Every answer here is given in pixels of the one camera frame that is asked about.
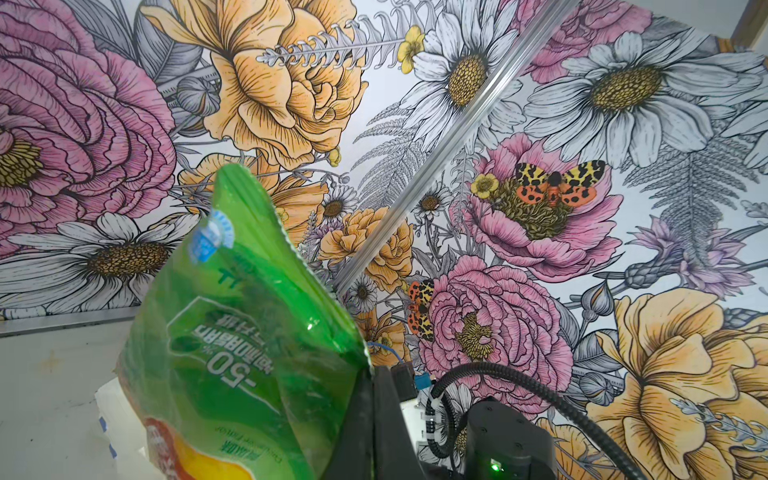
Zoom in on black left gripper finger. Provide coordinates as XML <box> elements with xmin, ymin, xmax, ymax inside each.
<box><xmin>322</xmin><ymin>365</ymin><xmax>426</xmax><ymax>480</ymax></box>

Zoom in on green chips snack bag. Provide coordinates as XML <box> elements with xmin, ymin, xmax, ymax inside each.
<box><xmin>117</xmin><ymin>164</ymin><xmax>369</xmax><ymax>479</ymax></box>

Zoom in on aluminium corner post right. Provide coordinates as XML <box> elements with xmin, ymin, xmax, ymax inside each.
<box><xmin>333</xmin><ymin>0</ymin><xmax>579</xmax><ymax>295</ymax></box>

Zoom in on black corrugated right cable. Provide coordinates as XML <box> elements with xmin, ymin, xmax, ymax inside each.
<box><xmin>424</xmin><ymin>361</ymin><xmax>649</xmax><ymax>480</ymax></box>

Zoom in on blue checkered paper bag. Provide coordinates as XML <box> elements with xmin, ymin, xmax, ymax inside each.
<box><xmin>95</xmin><ymin>378</ymin><xmax>165</xmax><ymax>480</ymax></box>

